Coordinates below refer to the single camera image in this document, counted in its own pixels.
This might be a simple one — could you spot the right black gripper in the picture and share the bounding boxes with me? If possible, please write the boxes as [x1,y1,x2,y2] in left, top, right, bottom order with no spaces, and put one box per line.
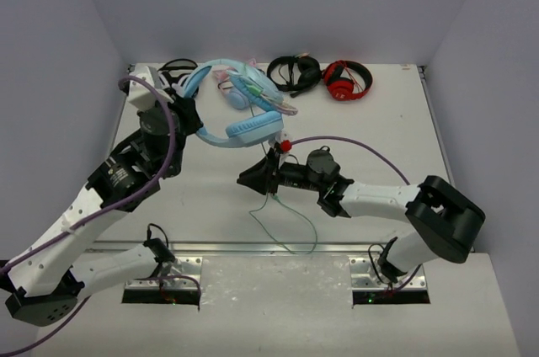
[238,148,325,197]

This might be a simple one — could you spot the light blue headphones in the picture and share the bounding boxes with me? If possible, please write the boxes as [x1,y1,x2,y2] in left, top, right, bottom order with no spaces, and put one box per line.
[184,59,284,148]

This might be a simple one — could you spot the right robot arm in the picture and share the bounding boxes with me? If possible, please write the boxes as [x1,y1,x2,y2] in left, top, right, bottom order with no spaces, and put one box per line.
[237,147,486,284]

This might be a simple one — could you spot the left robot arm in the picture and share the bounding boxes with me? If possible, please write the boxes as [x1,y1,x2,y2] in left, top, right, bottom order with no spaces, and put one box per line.
[1,98,202,327]

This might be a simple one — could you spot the white and black headphones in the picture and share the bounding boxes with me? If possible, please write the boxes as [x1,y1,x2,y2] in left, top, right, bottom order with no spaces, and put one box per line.
[158,58,198,86]

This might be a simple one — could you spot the pink and blue headphones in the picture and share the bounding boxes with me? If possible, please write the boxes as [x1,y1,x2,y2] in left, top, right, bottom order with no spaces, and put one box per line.
[212,59,264,110]

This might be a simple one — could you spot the red headphones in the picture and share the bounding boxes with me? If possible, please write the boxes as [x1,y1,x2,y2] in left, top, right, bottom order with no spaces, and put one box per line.
[322,60,374,101]

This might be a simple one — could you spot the black headset with microphone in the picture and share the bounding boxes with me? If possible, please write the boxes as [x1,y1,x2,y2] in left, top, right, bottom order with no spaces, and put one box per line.
[266,54,322,98]

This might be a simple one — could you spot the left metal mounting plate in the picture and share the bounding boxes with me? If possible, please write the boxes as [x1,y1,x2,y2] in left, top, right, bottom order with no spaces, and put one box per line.
[121,256,203,308]

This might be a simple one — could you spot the metal mounting plate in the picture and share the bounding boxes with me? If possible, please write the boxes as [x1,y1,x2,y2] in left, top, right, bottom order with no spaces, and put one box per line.
[121,256,203,308]
[349,253,430,306]

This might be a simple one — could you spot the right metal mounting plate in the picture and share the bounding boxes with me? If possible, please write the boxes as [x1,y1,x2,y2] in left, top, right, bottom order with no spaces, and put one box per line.
[349,253,430,306]

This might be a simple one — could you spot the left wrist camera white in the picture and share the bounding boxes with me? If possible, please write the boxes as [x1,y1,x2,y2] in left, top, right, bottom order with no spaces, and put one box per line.
[119,66,173,111]

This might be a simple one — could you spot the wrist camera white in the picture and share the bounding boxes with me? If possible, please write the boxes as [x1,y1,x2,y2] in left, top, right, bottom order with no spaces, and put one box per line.
[268,130,292,163]
[119,66,173,111]

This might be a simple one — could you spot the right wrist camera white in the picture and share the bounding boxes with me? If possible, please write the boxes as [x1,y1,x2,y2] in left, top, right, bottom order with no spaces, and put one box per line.
[268,130,292,163]

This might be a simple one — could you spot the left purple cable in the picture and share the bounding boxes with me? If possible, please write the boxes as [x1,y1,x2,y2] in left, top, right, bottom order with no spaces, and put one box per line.
[0,75,176,356]

